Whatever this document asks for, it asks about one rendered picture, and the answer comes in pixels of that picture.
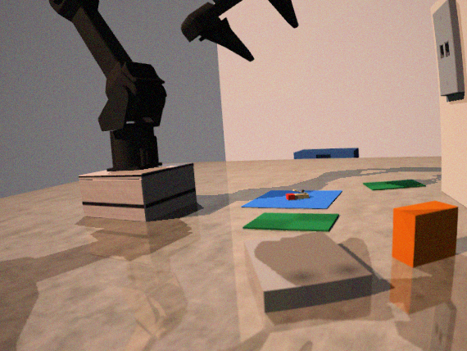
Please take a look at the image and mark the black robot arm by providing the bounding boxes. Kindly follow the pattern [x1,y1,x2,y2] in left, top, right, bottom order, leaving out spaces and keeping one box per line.
[48,0,167,171]

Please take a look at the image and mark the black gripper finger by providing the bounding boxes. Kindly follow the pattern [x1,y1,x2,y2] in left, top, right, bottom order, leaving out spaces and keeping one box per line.
[198,17,254,62]
[268,0,299,28]

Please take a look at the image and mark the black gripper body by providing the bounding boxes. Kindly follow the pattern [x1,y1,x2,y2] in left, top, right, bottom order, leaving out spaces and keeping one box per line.
[181,0,242,42]

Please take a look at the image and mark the green flat rectangular pad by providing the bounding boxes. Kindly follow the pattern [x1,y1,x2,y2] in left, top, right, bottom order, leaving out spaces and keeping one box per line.
[243,212,339,232]

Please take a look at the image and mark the blue flat square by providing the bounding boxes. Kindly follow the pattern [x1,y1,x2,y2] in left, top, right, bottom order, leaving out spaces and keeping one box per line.
[241,190,342,209]

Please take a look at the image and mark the dark green flat square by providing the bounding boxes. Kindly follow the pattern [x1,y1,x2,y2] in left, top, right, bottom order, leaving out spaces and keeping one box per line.
[363,180,426,190]

